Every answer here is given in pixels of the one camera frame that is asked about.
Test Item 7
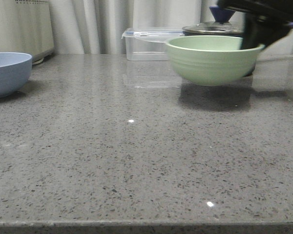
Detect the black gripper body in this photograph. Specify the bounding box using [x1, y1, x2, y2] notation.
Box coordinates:
[217, 0, 293, 22]

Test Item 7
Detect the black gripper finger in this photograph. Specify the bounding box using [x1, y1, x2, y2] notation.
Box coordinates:
[240, 14, 291, 50]

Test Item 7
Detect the light green bowl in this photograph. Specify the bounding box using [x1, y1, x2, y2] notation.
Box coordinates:
[166, 35, 265, 86]

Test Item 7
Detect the light blue bowl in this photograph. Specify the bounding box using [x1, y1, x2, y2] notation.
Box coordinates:
[0, 52, 33, 98]

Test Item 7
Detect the dark blue saucepan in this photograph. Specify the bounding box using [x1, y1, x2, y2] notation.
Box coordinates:
[184, 21, 293, 78]

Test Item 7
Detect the glass lid with blue knob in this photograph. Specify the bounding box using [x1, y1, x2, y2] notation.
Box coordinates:
[182, 6, 243, 37]

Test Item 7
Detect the clear plastic food container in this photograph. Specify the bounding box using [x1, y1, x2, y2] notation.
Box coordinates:
[122, 27, 184, 61]

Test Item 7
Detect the white kitchen appliance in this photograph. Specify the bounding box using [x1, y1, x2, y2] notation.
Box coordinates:
[0, 0, 55, 64]

